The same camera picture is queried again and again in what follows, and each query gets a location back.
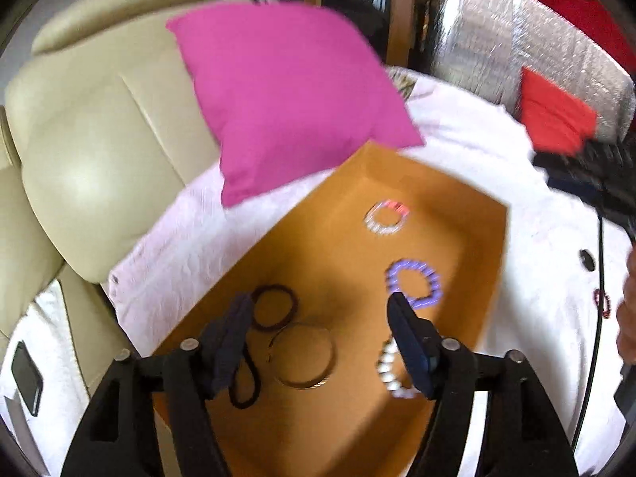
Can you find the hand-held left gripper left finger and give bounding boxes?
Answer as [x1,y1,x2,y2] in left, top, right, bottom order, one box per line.
[60,293,256,477]

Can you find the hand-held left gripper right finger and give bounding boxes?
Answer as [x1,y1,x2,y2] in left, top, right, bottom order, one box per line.
[388,292,580,477]

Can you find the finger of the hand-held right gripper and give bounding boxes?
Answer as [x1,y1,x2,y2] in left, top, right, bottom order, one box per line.
[533,150,604,206]

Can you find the black hair tie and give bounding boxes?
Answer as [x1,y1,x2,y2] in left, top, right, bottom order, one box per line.
[229,343,262,407]

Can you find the purple bead bracelet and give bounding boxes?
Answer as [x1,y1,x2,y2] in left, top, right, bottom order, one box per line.
[386,259,442,312]

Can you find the thin brown bangle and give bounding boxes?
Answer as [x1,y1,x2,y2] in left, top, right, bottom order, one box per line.
[270,323,335,390]

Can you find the dark brown hair tie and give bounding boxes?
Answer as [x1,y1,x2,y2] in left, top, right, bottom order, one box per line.
[248,284,300,331]

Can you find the orange cardboard box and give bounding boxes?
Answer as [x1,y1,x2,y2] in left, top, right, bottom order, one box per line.
[149,142,510,477]

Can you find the pink and white bead bracelet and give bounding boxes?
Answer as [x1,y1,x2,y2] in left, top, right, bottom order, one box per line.
[366,201,411,236]

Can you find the person's right hand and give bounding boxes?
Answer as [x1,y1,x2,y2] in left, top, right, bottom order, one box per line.
[615,247,636,359]

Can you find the small red cushion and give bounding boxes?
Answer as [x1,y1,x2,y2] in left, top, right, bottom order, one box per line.
[518,67,598,156]

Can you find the large red cushion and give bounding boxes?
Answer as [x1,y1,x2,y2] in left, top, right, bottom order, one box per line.
[497,0,636,87]

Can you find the silver foil sheet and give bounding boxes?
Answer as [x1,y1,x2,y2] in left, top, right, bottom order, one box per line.
[430,0,636,145]

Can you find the white towel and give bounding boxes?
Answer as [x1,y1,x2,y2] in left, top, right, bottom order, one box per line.
[0,278,127,477]

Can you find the patterned cushion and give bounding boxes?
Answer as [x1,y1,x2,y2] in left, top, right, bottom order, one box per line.
[386,66,417,101]

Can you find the black phone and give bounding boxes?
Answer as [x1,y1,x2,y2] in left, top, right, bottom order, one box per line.
[11,340,45,417]

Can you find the wooden cabinet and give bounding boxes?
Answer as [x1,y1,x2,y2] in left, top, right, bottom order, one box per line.
[303,0,416,66]

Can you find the beige leather sofa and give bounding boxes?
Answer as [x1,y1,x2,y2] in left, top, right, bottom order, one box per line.
[0,0,249,408]

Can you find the pink cushion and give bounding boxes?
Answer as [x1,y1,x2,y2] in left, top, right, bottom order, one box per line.
[166,2,425,208]

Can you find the black cable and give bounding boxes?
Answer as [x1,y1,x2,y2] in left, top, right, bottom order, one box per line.
[570,211,606,455]

